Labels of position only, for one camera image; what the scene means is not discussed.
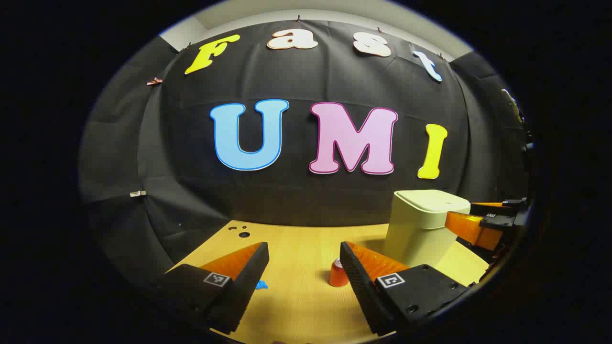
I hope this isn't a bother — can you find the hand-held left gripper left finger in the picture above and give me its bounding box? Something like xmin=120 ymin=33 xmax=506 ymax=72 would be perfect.
xmin=158 ymin=241 xmax=270 ymax=335

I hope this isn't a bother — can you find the red pop can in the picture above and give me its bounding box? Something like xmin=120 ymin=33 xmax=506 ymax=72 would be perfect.
xmin=328 ymin=258 xmax=350 ymax=287

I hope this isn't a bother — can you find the wooden desktop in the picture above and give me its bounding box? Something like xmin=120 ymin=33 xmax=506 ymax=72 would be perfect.
xmin=165 ymin=220 xmax=491 ymax=344

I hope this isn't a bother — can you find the green desktop garbage bin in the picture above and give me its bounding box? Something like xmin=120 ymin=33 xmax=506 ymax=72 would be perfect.
xmin=382 ymin=190 xmax=471 ymax=269

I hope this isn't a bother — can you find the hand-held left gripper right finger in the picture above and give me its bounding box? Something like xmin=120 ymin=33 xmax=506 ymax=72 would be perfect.
xmin=339 ymin=241 xmax=471 ymax=337

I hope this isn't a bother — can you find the black backdrop cloth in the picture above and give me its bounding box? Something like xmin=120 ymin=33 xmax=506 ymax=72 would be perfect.
xmin=79 ymin=19 xmax=532 ymax=287

